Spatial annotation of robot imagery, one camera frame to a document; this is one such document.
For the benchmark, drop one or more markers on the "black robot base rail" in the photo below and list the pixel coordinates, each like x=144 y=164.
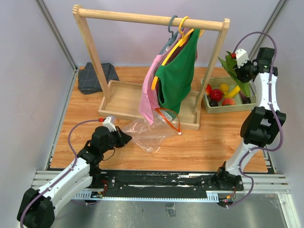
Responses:
x=164 y=184

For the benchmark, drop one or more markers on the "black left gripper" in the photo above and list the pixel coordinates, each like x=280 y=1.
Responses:
x=123 y=138

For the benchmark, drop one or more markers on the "clear zip top bag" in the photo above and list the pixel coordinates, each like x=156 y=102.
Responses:
x=149 y=136

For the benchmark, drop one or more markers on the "light green plastic basket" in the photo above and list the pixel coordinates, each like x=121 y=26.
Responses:
x=215 y=82

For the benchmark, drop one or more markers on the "pink shirt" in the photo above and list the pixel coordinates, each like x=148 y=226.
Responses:
x=149 y=98

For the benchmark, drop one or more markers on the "green sleeveless shirt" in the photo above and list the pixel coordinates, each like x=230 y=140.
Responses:
x=175 y=77

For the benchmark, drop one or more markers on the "grey-green clothes hanger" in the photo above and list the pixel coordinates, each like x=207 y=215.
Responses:
x=173 y=37

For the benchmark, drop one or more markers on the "yellow clothes hanger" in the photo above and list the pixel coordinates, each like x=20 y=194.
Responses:
x=180 y=43

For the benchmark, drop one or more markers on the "yellow fake lemon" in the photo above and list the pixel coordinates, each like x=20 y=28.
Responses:
x=224 y=88

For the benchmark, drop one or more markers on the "orange fake peach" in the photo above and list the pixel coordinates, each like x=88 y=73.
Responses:
x=228 y=101

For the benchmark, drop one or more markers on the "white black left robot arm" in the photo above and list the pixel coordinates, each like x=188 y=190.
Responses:
x=40 y=207

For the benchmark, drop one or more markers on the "small dark fake plum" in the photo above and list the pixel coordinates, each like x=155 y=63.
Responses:
x=213 y=103

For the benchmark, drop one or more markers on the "yellow fake banana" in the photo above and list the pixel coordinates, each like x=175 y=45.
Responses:
x=232 y=93

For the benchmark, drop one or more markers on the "dark grey folded cloth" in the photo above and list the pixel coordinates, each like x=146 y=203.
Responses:
x=87 y=79

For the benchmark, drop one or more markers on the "red fake chili pepper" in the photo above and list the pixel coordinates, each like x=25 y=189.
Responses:
x=208 y=89

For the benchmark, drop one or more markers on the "red fake apple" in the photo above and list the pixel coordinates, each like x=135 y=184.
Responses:
x=216 y=94

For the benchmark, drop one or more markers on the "dark purple fake eggplant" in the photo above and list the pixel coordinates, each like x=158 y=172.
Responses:
x=244 y=99

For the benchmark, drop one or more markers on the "green fake lettuce leaf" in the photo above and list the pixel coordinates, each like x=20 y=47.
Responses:
x=229 y=65

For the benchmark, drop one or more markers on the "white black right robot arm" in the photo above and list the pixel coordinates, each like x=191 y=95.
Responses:
x=264 y=122

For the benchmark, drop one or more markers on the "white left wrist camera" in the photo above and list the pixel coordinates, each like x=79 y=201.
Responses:
x=109 y=123

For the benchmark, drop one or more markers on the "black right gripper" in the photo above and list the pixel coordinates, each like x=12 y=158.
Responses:
x=238 y=71

